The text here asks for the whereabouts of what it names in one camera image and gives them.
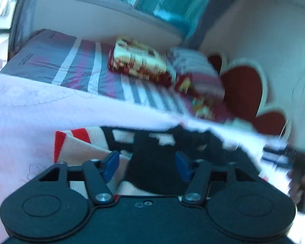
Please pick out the folded printed blanket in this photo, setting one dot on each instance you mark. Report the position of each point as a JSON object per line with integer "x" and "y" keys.
{"x": 139, "y": 61}

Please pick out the red scalloped headboard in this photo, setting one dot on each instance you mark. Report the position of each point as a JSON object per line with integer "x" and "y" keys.
{"x": 243, "y": 89}

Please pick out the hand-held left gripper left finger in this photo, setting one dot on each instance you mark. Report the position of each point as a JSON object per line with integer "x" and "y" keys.
{"x": 109, "y": 165}

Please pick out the striped knit sweater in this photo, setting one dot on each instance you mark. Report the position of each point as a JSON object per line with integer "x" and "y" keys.
{"x": 152, "y": 162}

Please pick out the floral bed sheet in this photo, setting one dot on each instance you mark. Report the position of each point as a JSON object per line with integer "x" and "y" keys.
{"x": 22, "y": 122}

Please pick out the grey curtain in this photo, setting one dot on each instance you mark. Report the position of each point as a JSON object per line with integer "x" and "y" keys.
{"x": 200, "y": 28}
{"x": 22, "y": 17}

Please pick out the striped bed sheet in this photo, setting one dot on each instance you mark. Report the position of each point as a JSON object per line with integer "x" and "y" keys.
{"x": 66, "y": 63}

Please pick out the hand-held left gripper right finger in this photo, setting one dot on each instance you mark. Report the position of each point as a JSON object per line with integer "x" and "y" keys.
{"x": 181, "y": 167}

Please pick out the striped folded blanket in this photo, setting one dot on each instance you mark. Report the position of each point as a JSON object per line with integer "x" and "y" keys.
{"x": 195, "y": 81}

